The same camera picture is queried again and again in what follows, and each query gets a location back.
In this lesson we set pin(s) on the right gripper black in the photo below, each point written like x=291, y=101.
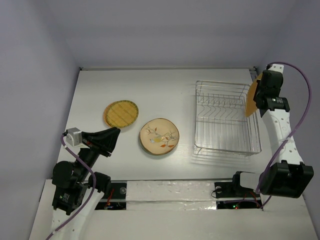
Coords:
x=261, y=93

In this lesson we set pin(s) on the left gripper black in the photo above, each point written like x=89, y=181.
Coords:
x=106, y=139

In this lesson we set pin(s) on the orange wicker plate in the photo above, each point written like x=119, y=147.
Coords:
x=110, y=116
x=250, y=105

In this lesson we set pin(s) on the yellow-green woven plate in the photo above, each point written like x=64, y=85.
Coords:
x=127, y=112

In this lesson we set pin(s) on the teal floral plate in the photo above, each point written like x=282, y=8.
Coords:
x=158, y=145

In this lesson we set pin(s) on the cream floral plate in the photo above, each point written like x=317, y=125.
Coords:
x=160, y=126

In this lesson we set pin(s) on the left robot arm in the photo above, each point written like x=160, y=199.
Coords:
x=78, y=189

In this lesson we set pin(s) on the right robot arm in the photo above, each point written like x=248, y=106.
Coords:
x=286, y=174

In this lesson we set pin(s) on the white foam strip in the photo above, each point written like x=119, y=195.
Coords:
x=170, y=195

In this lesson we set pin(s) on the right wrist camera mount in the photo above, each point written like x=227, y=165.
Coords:
x=275, y=68

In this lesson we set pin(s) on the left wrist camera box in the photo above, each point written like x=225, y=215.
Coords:
x=73, y=136

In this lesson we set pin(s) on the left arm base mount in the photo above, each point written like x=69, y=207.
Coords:
x=116, y=199

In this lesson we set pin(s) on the metal wire dish rack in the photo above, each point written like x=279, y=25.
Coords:
x=221, y=126

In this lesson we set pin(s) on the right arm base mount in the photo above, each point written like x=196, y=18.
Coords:
x=230, y=195

